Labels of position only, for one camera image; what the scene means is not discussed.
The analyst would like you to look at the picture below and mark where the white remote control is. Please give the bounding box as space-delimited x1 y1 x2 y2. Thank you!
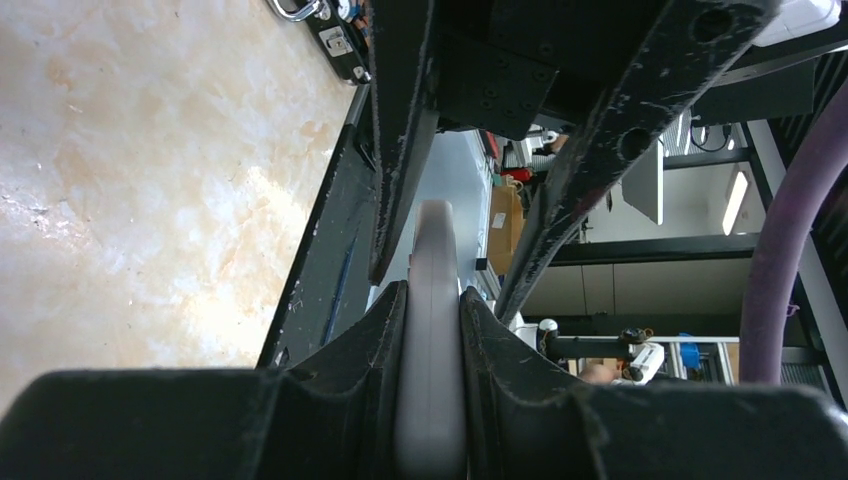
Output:
393 200 467 479

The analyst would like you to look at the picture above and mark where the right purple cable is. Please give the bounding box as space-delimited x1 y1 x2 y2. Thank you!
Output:
738 79 848 387

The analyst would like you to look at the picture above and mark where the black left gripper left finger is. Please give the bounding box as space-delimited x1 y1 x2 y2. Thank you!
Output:
1 281 408 479

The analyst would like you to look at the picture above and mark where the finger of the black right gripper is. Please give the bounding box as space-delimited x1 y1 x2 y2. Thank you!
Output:
368 1 439 285
496 1 778 325

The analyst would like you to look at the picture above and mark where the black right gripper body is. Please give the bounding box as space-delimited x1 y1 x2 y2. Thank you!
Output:
436 1 665 140

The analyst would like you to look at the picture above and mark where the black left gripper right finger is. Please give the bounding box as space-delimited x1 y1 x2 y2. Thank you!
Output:
459 289 847 479

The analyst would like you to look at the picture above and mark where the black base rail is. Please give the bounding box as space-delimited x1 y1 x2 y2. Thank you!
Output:
257 86 376 369

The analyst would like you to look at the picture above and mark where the black poker chip case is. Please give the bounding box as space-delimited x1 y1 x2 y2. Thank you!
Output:
265 0 371 85

